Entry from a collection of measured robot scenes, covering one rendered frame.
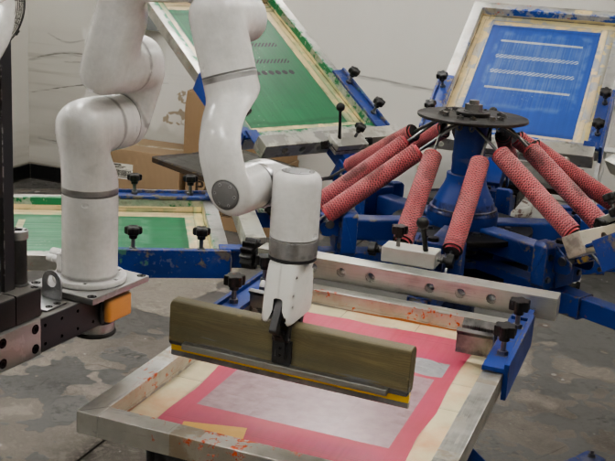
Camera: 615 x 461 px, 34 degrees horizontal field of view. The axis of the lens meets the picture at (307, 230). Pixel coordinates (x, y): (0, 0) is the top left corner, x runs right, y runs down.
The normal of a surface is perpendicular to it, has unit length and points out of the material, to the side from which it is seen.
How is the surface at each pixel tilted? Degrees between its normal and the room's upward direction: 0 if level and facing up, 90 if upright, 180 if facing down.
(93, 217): 90
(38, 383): 0
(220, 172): 88
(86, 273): 90
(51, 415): 0
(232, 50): 77
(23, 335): 90
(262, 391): 0
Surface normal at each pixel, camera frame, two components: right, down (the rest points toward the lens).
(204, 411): 0.06, -0.96
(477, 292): -0.36, 0.23
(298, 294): 0.88, 0.19
